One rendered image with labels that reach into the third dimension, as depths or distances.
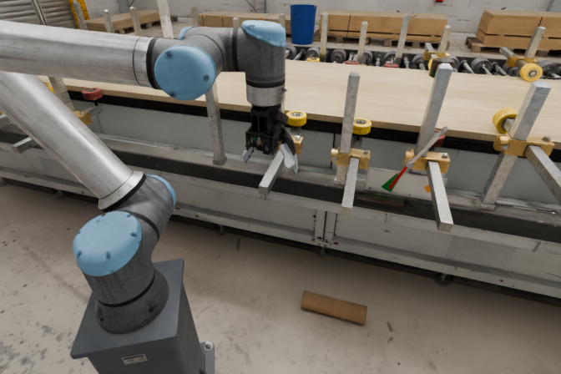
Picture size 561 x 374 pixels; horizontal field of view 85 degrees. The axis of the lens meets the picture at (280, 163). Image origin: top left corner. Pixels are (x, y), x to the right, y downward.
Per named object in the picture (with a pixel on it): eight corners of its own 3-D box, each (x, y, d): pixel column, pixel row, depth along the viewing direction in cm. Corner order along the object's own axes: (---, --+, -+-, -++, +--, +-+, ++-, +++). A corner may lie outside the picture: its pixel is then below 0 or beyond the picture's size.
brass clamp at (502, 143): (548, 160, 91) (556, 146, 88) (497, 154, 94) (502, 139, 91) (539, 150, 96) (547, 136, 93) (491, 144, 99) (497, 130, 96)
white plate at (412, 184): (439, 202, 109) (447, 179, 103) (363, 189, 115) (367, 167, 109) (438, 201, 109) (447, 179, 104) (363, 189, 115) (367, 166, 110)
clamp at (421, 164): (446, 174, 103) (450, 161, 100) (403, 168, 106) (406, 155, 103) (443, 164, 107) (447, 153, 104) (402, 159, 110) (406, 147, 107)
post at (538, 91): (487, 219, 108) (553, 84, 82) (476, 216, 109) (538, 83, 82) (484, 212, 111) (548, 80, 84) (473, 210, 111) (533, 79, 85)
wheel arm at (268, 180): (268, 197, 94) (268, 186, 91) (258, 195, 94) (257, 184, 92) (300, 133, 129) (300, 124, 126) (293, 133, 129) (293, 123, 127)
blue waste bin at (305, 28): (312, 46, 623) (314, 6, 583) (285, 44, 638) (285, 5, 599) (319, 40, 669) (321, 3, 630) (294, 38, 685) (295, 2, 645)
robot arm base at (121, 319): (164, 325, 82) (156, 304, 76) (87, 340, 79) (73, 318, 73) (172, 267, 97) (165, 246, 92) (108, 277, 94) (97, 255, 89)
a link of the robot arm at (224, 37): (168, 32, 58) (233, 32, 58) (185, 22, 68) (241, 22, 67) (177, 81, 63) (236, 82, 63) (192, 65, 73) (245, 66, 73)
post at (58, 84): (85, 154, 151) (44, 53, 124) (79, 154, 151) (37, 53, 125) (90, 151, 153) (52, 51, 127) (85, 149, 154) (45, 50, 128)
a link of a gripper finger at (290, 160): (290, 183, 78) (270, 154, 76) (296, 170, 83) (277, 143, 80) (300, 179, 77) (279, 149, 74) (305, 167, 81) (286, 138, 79)
